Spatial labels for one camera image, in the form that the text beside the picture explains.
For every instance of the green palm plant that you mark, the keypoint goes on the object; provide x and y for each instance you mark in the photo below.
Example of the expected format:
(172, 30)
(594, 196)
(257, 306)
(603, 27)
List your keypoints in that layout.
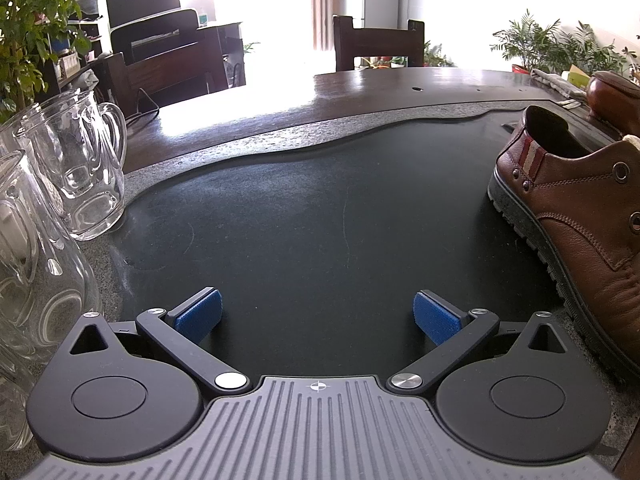
(530, 40)
(592, 50)

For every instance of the large glass pitcher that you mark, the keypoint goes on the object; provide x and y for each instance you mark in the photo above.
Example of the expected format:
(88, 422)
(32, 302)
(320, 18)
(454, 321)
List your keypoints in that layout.
(35, 270)

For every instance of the brown curtain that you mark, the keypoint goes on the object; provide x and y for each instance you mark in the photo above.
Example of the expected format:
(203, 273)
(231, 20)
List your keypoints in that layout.
(322, 5)

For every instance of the folded cloth on table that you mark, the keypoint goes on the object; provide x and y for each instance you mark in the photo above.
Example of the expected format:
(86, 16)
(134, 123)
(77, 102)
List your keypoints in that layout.
(555, 84)

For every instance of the small green plant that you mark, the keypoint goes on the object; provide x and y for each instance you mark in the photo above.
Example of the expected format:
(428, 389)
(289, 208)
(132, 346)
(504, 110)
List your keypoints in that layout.
(436, 55)

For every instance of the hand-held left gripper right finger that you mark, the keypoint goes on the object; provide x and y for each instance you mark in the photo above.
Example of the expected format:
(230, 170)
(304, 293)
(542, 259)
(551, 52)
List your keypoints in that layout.
(435, 317)

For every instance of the brown leather shoe striped heel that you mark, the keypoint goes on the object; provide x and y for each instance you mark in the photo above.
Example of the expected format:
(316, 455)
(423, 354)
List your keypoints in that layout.
(580, 220)

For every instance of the leafy green tree plant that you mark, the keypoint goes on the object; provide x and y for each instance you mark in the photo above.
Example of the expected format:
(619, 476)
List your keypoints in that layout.
(30, 20)

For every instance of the black office chair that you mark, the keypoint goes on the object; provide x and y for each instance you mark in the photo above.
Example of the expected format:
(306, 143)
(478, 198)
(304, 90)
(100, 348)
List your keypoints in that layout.
(155, 27)

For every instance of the cluttered shelf unit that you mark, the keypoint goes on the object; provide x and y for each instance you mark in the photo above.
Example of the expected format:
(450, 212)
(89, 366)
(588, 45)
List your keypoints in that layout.
(75, 35)

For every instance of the dark desk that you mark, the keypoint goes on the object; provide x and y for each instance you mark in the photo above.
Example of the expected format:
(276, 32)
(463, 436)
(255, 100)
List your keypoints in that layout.
(227, 45)

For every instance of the dark wooden chair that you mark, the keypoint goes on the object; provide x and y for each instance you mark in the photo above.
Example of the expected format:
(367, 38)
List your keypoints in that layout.
(165, 75)
(377, 45)

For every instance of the black stone tea tray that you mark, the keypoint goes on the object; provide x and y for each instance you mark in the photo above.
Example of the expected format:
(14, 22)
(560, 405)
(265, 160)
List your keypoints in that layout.
(300, 235)

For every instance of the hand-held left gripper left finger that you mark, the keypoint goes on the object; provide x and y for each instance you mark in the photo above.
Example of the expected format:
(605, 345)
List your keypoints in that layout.
(200, 316)

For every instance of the green box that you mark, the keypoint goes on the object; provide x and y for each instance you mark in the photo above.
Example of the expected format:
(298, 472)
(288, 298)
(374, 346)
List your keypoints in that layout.
(580, 77)

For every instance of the black monitor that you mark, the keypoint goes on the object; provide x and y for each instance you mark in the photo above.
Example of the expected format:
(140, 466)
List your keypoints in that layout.
(142, 0)

